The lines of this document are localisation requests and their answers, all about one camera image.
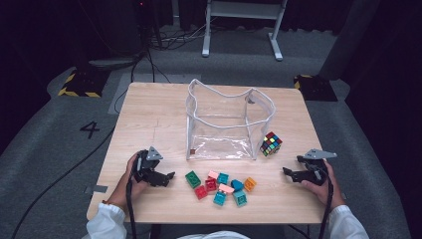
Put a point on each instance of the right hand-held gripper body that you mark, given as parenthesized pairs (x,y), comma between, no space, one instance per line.
(318,171)

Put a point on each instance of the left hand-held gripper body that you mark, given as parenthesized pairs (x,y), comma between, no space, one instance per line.
(146,166)

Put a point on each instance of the green toy brick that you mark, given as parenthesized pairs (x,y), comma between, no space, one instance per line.
(192,179)

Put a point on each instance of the colourful puzzle cube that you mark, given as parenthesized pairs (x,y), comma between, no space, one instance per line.
(271,143)

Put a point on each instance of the red toy brick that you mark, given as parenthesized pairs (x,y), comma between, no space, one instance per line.
(211,184)
(200,192)

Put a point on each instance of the pink toy brick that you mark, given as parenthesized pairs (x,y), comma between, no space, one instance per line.
(227,188)
(213,174)

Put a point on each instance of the orange toy brick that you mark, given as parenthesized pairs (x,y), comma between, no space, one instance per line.
(250,184)

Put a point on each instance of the dark blue toy brick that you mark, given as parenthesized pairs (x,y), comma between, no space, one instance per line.
(237,185)

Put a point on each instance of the clear plastic bag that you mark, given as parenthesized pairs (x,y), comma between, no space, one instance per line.
(229,149)

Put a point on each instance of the person's right hand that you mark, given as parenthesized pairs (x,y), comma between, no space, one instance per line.
(331,192)

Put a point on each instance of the person's left hand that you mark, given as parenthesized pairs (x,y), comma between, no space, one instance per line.
(127,192)

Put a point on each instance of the grey tape strip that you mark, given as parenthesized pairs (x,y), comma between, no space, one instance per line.
(96,189)

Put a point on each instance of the black yellow-striped floor base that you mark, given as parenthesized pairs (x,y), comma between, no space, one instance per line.
(315,88)
(83,84)

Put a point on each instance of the person's white shirt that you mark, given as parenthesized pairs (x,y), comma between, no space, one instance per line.
(212,235)

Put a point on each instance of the grey flat stand base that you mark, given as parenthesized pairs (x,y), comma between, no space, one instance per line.
(112,63)

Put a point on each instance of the grey pillar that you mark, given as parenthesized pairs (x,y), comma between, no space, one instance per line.
(348,40)

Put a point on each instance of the black equipment with red light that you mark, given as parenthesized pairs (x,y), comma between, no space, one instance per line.
(132,30)

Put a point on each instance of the white metal stand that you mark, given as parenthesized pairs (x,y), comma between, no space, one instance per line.
(244,10)

